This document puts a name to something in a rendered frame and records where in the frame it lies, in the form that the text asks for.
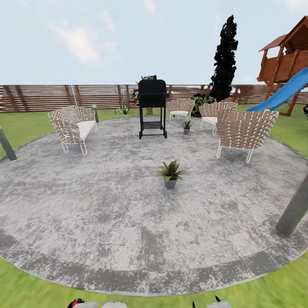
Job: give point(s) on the tree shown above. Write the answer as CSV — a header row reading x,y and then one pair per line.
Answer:
x,y
224,72

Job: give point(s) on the charcoal grill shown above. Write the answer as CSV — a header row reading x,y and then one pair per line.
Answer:
x,y
152,93

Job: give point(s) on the pot plant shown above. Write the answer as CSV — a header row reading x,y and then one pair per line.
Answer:
x,y
170,176
187,126

